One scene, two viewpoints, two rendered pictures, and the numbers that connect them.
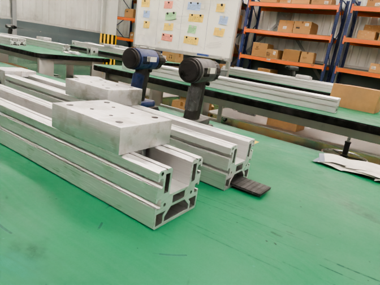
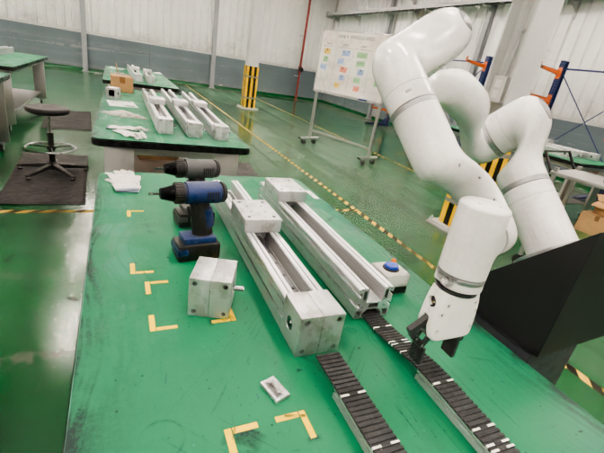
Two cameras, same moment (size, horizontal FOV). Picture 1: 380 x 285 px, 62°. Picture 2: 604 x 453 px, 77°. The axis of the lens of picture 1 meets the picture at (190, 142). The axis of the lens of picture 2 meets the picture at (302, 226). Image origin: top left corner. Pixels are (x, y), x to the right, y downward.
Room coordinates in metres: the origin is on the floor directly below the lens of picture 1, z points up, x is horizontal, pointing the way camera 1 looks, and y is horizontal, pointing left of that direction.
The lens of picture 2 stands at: (1.65, 0.89, 1.32)
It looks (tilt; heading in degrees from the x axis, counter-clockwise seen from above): 22 degrees down; 210
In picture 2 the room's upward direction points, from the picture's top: 10 degrees clockwise
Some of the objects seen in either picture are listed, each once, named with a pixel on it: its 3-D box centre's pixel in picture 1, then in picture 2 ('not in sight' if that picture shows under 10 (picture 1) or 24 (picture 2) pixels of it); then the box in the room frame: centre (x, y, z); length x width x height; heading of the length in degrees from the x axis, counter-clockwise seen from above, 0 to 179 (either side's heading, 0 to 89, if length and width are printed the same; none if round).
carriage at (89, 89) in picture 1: (103, 96); (254, 219); (0.79, 0.23, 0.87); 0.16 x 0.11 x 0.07; 56
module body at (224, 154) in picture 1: (102, 115); (253, 234); (0.79, 0.23, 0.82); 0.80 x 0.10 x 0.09; 56
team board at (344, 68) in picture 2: not in sight; (346, 96); (-4.44, -2.17, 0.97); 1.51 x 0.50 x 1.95; 77
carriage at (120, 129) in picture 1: (111, 131); (284, 192); (0.49, 0.13, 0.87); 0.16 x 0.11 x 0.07; 56
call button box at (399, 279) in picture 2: not in sight; (386, 277); (0.68, 0.64, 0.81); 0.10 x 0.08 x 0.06; 146
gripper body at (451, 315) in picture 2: not in sight; (448, 306); (0.96, 0.84, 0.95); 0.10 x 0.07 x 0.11; 147
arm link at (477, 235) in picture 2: not in sight; (475, 236); (0.95, 0.84, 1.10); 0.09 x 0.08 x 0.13; 162
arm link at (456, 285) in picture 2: not in sight; (457, 278); (0.96, 0.84, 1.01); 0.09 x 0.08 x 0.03; 147
